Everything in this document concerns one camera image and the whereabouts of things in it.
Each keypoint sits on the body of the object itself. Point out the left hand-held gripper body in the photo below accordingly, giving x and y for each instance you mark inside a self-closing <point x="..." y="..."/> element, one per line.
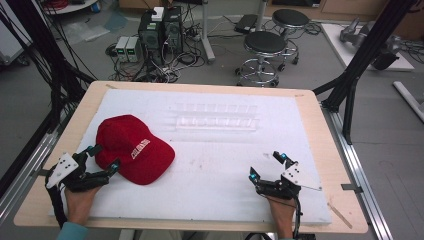
<point x="78" y="178"/>

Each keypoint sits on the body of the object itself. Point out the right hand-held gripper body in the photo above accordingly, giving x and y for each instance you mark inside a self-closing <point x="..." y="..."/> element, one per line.
<point x="283" y="188"/>

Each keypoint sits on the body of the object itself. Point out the red baseball cap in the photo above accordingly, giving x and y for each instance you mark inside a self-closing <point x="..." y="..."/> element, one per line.
<point x="130" y="146"/>

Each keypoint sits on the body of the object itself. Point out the person's right hand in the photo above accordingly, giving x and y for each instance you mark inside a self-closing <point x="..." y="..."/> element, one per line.
<point x="283" y="213"/>

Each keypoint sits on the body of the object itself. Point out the person's left hand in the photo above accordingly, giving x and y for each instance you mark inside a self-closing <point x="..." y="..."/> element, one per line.
<point x="79" y="205"/>

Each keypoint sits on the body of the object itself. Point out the white foam mat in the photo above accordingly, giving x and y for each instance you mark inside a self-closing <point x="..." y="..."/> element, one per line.
<point x="216" y="166"/>

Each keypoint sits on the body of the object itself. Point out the thin wooden stick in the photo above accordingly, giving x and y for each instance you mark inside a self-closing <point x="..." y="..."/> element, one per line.
<point x="340" y="215"/>

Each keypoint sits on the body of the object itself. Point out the clear acrylic rack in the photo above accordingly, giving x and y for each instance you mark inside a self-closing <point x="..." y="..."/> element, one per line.
<point x="216" y="121"/>

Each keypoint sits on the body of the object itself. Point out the grey power supply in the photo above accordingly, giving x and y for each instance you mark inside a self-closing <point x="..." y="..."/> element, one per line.
<point x="134" y="49"/>
<point x="121" y="48"/>

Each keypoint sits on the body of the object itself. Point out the black round stool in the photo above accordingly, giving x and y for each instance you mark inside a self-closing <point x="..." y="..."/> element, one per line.
<point x="290" y="18"/>
<point x="265" y="43"/>

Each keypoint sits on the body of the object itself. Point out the clear plastic sheet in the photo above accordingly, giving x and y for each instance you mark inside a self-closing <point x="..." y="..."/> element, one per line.
<point x="85" y="31"/>

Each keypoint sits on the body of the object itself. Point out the black computer tower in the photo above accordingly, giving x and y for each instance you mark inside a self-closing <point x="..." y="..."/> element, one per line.
<point x="151" y="38"/>
<point x="174" y="31"/>

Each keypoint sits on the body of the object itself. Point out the white platform board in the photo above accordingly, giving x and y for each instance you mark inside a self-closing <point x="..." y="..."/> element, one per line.
<point x="336" y="40"/>

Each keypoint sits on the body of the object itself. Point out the white tube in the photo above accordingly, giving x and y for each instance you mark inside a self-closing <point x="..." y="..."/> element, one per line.
<point x="410" y="101"/>

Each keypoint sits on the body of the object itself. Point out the black flat device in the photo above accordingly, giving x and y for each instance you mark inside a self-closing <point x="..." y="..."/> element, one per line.
<point x="246" y="23"/>

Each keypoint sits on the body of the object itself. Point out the grey desk leg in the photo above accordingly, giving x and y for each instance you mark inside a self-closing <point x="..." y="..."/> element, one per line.
<point x="207" y="40"/>

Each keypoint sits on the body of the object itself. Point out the grey robot part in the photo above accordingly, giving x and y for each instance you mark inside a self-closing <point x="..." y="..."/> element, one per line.
<point x="355" y="35"/>

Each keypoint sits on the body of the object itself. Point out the round white table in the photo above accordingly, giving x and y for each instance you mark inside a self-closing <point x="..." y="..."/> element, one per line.
<point x="71" y="7"/>

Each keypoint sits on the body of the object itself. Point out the white box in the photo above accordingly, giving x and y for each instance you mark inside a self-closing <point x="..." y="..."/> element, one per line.
<point x="158" y="14"/>

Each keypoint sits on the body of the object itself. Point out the grey metal bracket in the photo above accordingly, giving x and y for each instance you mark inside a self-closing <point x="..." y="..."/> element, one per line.
<point x="40" y="172"/>
<point x="351" y="188"/>

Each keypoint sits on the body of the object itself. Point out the aluminium rail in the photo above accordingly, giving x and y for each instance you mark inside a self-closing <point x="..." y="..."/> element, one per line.
<point x="360" y="176"/>
<point x="26" y="166"/>

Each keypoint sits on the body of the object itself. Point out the black metal frame stand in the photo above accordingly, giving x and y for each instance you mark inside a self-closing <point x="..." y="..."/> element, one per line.
<point x="366" y="50"/>
<point x="40" y="40"/>

